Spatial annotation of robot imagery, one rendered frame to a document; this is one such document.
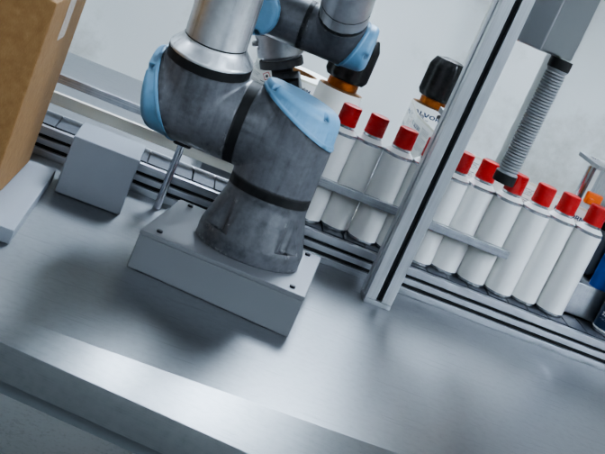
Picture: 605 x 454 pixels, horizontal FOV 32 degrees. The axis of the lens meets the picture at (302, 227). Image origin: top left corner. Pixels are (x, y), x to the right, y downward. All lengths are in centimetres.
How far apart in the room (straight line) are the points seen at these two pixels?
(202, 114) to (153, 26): 353
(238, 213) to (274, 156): 9
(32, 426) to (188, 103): 99
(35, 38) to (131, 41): 365
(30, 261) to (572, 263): 95
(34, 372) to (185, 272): 35
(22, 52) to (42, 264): 25
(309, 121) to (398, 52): 340
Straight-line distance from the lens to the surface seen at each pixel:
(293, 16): 157
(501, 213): 179
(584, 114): 483
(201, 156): 177
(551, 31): 159
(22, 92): 132
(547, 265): 185
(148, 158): 173
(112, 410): 108
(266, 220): 139
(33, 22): 131
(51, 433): 219
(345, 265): 174
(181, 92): 139
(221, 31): 137
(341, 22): 152
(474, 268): 181
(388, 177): 173
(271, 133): 137
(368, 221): 175
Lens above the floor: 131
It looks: 15 degrees down
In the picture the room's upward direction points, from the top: 24 degrees clockwise
